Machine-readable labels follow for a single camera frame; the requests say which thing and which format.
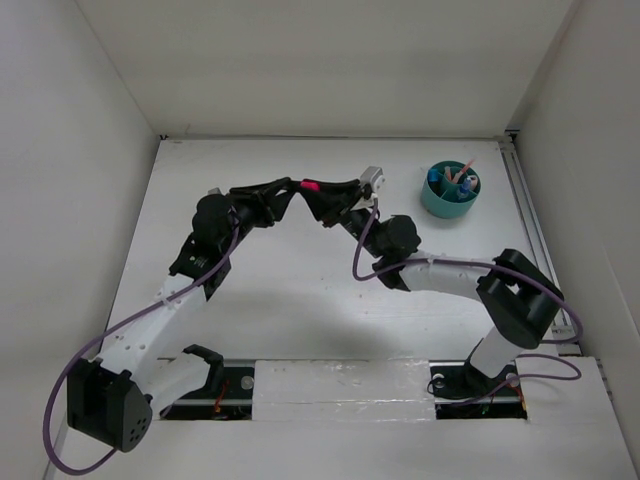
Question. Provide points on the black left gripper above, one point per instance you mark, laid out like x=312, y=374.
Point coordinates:
x=268, y=202

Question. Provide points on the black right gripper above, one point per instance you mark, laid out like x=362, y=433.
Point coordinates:
x=335, y=201

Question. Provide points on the pink highlighter black body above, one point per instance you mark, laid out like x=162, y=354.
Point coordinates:
x=310, y=185

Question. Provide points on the blue highlighter black body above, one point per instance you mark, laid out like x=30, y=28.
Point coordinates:
x=433, y=176

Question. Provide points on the pink eraser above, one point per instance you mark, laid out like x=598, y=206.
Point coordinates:
x=456, y=176

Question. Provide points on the clear bottle blue cap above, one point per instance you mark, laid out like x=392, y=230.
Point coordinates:
x=466, y=187

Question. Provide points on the pink purple pen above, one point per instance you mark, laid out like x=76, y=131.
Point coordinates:
x=467, y=166

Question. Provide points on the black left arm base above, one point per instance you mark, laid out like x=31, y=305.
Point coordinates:
x=227, y=394

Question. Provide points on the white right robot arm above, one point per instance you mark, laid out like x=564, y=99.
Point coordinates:
x=521, y=302

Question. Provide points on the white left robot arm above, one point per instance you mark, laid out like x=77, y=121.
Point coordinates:
x=113, y=396

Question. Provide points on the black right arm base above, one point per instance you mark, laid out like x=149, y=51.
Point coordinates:
x=462, y=393

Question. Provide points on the teal round desk organizer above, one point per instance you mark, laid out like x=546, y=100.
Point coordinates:
x=440, y=199

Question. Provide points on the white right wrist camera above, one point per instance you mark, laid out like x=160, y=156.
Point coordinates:
x=371, y=181

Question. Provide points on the aluminium side rail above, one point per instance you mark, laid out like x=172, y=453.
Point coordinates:
x=562, y=328

